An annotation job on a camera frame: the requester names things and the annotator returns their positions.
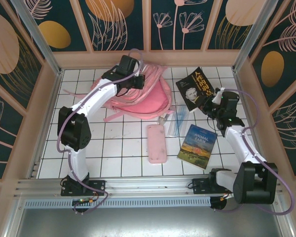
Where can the aluminium frame post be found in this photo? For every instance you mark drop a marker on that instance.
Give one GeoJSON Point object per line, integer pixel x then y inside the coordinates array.
{"type": "Point", "coordinates": [39, 39]}
{"type": "Point", "coordinates": [252, 34]}

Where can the Animal Farm book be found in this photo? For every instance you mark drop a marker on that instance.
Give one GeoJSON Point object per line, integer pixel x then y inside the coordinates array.
{"type": "Point", "coordinates": [197, 148]}

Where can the pink student backpack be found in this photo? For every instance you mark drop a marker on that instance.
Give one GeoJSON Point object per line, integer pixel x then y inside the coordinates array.
{"type": "Point", "coordinates": [148, 106]}

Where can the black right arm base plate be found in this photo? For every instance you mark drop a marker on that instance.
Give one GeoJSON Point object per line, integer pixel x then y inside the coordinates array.
{"type": "Point", "coordinates": [198, 186]}

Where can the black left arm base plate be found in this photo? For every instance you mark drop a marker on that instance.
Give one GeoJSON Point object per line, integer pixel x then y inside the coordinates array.
{"type": "Point", "coordinates": [98, 186]}

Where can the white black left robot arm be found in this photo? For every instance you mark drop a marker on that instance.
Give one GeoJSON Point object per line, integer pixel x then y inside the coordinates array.
{"type": "Point", "coordinates": [98, 95]}

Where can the clear bag with blue pens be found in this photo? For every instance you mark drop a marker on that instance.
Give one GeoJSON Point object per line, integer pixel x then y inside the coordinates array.
{"type": "Point", "coordinates": [177, 123]}

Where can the black book with portrait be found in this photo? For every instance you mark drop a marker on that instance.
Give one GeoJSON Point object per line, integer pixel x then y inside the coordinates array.
{"type": "Point", "coordinates": [190, 86]}

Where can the grey metal panel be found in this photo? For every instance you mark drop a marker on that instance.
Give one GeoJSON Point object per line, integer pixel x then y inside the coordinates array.
{"type": "Point", "coordinates": [148, 222]}

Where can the aluminium mounting rail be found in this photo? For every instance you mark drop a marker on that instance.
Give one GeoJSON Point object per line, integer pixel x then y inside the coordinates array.
{"type": "Point", "coordinates": [148, 184]}

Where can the pink pencil case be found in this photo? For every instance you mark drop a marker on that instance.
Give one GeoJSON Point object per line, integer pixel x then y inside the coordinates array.
{"type": "Point", "coordinates": [156, 145]}

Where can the small green circuit board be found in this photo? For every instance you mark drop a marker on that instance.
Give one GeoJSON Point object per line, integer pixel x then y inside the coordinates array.
{"type": "Point", "coordinates": [84, 201]}

